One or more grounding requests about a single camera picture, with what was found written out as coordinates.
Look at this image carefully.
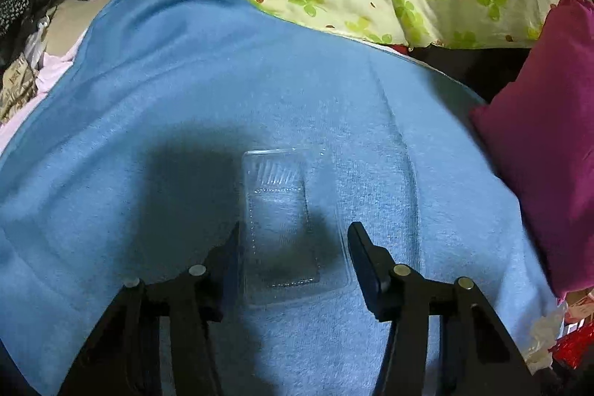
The magenta pillow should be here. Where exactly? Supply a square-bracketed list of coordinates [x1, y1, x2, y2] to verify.
[470, 0, 593, 298]

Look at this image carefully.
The clear plastic blister tray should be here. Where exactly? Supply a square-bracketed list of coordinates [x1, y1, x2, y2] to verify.
[242, 148, 350, 307]

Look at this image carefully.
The red plastic bag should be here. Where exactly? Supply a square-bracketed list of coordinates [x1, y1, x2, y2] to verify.
[549, 322, 593, 370]

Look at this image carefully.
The pale pink bed sheet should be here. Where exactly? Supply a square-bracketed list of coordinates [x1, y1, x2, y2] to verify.
[1, 31, 87, 152]

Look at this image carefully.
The beige patterned fabric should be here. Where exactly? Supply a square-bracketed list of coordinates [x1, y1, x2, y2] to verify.
[0, 53, 38, 125]

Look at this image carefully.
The white wrapper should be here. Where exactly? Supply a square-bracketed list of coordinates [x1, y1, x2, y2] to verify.
[522, 301, 568, 375]

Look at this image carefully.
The blue fleece blanket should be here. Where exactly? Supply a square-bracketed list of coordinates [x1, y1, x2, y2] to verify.
[1, 0, 556, 395]

